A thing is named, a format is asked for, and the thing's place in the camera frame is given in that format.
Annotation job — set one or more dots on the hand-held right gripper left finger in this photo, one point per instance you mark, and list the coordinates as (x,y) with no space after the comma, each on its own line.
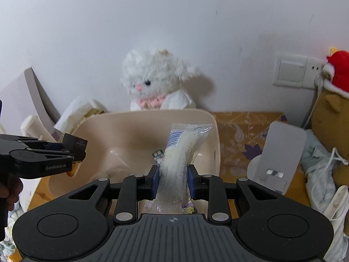
(154,180)

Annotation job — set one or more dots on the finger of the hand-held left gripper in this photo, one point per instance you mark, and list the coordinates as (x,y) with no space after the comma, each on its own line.
(57,160)
(53,146)

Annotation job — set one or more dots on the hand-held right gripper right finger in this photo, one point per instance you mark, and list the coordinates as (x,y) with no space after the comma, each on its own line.
(191,182)

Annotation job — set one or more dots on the small black box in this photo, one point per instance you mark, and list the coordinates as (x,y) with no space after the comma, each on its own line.
(76,147)

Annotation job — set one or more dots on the clear plastic snack packet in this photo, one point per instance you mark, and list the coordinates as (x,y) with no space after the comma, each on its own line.
(174,163)

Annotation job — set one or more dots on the beige plastic bin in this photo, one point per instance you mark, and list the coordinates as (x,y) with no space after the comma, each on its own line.
(122,131)

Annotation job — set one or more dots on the wooden desktop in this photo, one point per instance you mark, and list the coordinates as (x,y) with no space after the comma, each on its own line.
(38,196)

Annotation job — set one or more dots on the person's left hand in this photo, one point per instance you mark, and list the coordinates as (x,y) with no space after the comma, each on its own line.
(15,193)

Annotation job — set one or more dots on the small colourful packet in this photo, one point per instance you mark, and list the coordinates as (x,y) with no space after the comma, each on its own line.
(157,157)

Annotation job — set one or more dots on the white bottle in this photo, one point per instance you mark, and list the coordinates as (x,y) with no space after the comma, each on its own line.
(32,127)

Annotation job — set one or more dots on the tissue box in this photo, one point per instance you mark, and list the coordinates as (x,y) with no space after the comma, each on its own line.
(76,112)

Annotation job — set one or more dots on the lilac board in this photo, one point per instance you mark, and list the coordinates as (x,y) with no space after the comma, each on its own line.
(24,98)

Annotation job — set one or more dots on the yellow floral tablecloth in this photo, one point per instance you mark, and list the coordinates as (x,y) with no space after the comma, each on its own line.
(240,131)

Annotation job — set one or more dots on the white phone stand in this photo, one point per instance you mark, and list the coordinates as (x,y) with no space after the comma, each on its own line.
(283,147)

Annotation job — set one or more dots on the fluffy white plush toy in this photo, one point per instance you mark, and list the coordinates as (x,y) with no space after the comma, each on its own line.
(152,73)

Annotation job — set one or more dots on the light blue cloth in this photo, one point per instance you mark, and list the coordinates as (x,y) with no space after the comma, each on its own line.
(319,174)

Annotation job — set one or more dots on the white electric toothbrush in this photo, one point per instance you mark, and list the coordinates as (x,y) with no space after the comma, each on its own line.
(336,202)

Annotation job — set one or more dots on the brown teddy bear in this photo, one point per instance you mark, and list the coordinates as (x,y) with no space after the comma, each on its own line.
(331,120)

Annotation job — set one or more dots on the red plush hat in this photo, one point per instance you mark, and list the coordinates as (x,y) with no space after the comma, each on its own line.
(339,71)

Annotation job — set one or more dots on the white wall switch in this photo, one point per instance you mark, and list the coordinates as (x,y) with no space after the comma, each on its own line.
(291,71)

